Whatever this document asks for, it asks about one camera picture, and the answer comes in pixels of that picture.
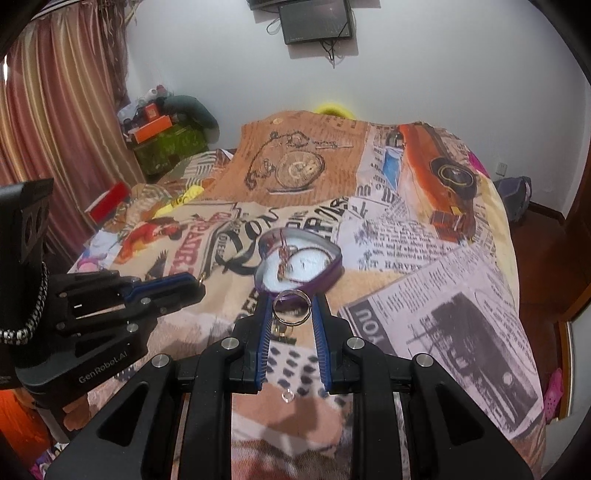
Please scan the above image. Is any small black wall monitor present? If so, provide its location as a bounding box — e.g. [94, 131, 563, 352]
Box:
[278, 0, 354, 46]

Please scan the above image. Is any metal bangle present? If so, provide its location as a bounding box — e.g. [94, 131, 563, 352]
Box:
[272, 290, 311, 325]

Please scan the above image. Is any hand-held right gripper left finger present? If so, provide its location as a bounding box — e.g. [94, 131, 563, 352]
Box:
[46, 294, 274, 480]

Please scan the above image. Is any wooden door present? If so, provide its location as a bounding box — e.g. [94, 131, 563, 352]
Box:
[556, 152, 591, 324]

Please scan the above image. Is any dark backpack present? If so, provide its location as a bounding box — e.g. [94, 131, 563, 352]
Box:
[495, 176, 533, 223]

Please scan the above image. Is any orange box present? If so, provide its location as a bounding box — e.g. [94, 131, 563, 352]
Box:
[128, 114, 175, 142]

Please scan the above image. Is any green patterned bag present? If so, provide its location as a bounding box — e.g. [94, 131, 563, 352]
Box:
[131, 124, 209, 175]

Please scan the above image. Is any striped brown curtain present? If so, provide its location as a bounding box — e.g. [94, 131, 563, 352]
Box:
[0, 0, 145, 259]

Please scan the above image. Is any yellow plastic stool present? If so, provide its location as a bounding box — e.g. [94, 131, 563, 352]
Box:
[316, 103, 357, 121]

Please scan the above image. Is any red and grey box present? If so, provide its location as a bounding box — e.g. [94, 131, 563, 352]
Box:
[85, 181, 133, 223]

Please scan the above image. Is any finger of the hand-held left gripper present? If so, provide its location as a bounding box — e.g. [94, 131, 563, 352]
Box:
[121, 271, 205, 304]
[128, 285, 207, 339]

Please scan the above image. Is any printed blanket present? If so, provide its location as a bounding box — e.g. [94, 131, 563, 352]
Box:
[67, 108, 544, 480]

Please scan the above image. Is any braided grey cord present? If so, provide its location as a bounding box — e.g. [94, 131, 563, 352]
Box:
[0, 262, 50, 348]

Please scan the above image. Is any striped patchwork cloth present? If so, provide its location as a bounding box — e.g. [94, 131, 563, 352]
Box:
[98, 151, 232, 227]

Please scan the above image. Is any black monitor cable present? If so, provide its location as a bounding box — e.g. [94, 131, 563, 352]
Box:
[322, 14, 357, 69]

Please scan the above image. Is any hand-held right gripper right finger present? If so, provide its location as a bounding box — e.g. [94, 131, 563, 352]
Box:
[311, 294, 534, 480]

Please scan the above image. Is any pink slipper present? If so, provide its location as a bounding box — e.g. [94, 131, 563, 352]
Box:
[544, 366, 565, 424]

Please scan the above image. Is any yellow cloth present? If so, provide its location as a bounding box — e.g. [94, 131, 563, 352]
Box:
[154, 184, 205, 219]

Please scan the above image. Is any purple heart-shaped tin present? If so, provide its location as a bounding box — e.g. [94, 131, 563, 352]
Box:
[254, 229, 344, 311]

